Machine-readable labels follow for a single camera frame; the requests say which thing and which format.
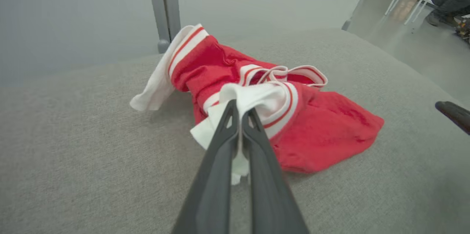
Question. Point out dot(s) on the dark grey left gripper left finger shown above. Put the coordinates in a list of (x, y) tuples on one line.
[(211, 190)]

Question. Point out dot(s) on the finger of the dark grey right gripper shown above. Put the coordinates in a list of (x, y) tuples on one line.
[(457, 114)]

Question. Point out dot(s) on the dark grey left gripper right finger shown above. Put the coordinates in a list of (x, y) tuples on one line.
[(270, 197)]

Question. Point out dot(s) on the red jersey with white sleeves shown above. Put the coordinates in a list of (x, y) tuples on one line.
[(330, 131)]

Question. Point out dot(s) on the grey partition screen on casters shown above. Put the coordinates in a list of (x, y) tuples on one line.
[(346, 25)]

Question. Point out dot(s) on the grey partition frame post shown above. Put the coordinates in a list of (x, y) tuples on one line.
[(158, 6), (172, 6)]

